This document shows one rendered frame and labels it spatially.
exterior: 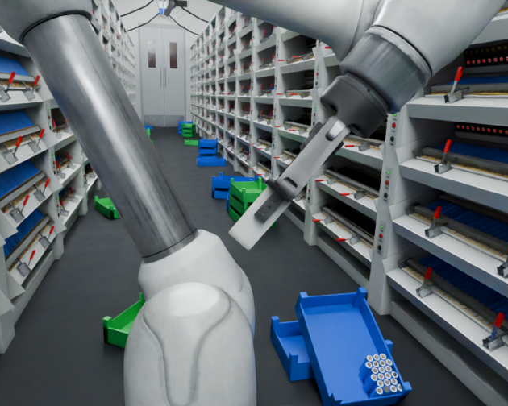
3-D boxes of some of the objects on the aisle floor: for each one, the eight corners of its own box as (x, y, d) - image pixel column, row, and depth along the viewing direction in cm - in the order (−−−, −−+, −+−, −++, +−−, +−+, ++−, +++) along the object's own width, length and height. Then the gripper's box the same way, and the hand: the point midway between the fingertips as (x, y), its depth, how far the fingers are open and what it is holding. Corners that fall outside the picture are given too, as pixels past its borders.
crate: (103, 342, 123) (102, 319, 121) (143, 311, 141) (143, 290, 139) (189, 368, 112) (189, 343, 110) (222, 331, 131) (222, 308, 129)
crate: (400, 403, 102) (413, 389, 97) (326, 415, 97) (334, 401, 92) (356, 302, 124) (364, 286, 118) (293, 308, 119) (299, 292, 114)
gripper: (420, 102, 35) (260, 279, 38) (370, 122, 59) (274, 229, 63) (355, 45, 35) (199, 229, 38) (331, 89, 59) (238, 197, 63)
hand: (251, 222), depth 51 cm, fingers open, 13 cm apart
